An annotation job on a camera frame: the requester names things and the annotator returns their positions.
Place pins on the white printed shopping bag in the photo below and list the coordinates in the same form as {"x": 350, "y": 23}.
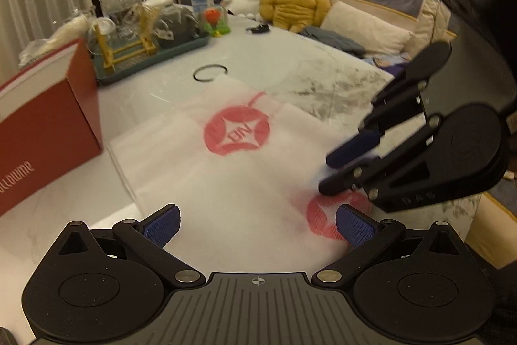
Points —
{"x": 250, "y": 175}

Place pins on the yellow muscular cat plush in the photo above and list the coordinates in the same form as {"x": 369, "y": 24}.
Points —
{"x": 291, "y": 5}

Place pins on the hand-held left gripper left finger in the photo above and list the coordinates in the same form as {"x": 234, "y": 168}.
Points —
{"x": 161, "y": 225}

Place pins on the teal tray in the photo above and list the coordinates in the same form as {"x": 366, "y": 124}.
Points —
{"x": 161, "y": 58}

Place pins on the beige cushion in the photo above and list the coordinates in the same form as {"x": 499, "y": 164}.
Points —
{"x": 363, "y": 27}

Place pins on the orange toy in clear case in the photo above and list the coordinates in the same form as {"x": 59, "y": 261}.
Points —
{"x": 216, "y": 19}

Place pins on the black key fob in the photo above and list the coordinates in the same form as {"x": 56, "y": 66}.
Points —
{"x": 258, "y": 29}

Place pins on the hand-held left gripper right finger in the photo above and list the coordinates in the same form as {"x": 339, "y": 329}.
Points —
{"x": 355, "y": 225}

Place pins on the grey glass pitcher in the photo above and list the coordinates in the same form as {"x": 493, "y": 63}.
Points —
{"x": 179, "y": 27}

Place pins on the purple cloth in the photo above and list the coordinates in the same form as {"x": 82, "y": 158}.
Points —
{"x": 394, "y": 68}

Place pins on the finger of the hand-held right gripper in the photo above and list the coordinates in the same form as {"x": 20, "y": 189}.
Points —
{"x": 339, "y": 183}
{"x": 351, "y": 149}

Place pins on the wooden cup rack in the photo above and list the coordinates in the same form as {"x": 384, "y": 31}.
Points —
{"x": 101, "y": 46}

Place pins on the white lidded pot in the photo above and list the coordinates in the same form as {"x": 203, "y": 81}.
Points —
{"x": 157, "y": 1}

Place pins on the grey clothes pile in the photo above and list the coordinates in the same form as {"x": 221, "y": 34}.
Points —
{"x": 331, "y": 40}

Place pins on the black rubber band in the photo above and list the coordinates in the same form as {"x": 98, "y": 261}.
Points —
{"x": 194, "y": 74}

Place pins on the red cardboard box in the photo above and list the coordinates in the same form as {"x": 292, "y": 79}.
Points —
{"x": 48, "y": 118}

